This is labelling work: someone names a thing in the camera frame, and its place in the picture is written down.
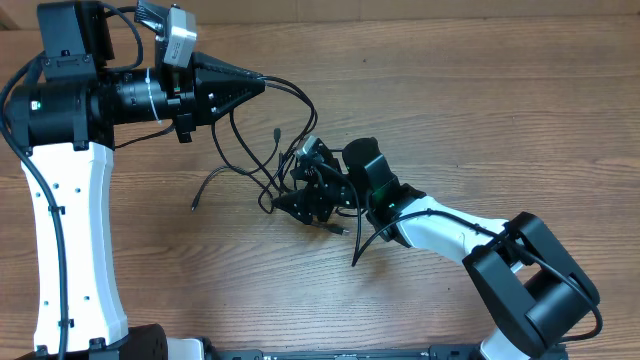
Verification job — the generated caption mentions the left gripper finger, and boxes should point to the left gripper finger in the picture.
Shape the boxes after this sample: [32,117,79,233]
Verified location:
[193,68,266,126]
[191,52,262,79]

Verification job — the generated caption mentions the black USB cable coil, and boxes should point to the black USB cable coil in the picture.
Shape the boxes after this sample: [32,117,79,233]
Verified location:
[228,74,351,236]

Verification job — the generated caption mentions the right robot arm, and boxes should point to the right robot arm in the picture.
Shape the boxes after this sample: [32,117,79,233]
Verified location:
[272,135,604,359]

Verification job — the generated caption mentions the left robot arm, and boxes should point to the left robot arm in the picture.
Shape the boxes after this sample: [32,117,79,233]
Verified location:
[1,1,265,359]

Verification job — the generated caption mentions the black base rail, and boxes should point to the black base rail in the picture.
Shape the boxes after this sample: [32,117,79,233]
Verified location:
[202,338,483,360]

